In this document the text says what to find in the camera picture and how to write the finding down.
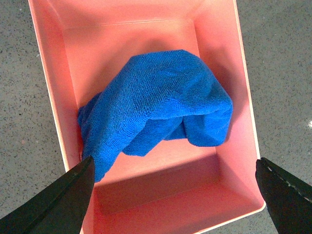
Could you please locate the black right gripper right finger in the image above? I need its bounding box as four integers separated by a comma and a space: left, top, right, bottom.
255, 157, 312, 234

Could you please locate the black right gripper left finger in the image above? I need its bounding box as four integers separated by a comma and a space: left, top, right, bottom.
0, 156, 95, 234

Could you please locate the blue microfiber cloth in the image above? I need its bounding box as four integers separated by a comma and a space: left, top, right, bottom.
78, 50, 233, 182

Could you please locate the pink plastic bin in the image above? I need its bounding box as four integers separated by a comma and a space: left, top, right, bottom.
29, 0, 266, 234

